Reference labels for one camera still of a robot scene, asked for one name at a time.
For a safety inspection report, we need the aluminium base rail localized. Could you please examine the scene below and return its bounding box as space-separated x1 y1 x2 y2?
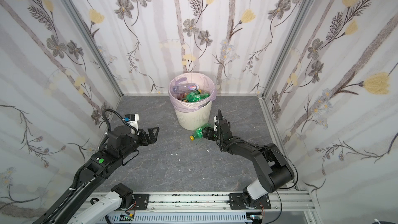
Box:
70 191 321 224

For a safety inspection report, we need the green bottle yellow cap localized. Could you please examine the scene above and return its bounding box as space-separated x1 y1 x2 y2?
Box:
186 93 210 103

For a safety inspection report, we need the cream plastic waste bin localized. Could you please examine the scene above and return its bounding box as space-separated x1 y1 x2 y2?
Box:
175 101 212 131

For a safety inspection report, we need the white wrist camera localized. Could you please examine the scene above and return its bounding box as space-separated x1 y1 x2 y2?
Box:
214 116 218 131
123 114 140 135

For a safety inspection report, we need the white perforated cable tray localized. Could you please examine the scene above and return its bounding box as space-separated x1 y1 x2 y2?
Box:
108 212 253 224

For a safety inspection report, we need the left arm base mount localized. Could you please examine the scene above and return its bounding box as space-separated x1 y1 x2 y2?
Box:
111 183 150 211

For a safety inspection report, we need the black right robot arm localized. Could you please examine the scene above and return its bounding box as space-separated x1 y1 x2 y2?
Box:
203 110 295 203

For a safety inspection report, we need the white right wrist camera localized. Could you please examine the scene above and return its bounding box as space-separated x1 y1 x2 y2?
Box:
214 116 218 131

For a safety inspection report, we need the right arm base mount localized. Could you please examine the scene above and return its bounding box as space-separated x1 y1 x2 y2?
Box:
228 192 272 210

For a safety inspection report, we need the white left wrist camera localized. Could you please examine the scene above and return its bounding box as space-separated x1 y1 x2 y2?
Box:
123 114 140 135

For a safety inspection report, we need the pink bin liner bag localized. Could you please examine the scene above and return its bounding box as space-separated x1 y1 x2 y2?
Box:
168 73 217 113

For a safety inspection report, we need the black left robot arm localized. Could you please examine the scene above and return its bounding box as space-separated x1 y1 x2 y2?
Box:
34 108 160 224

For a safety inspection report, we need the clear crushed water bottle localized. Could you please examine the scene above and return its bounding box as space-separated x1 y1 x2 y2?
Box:
171 83 200 93

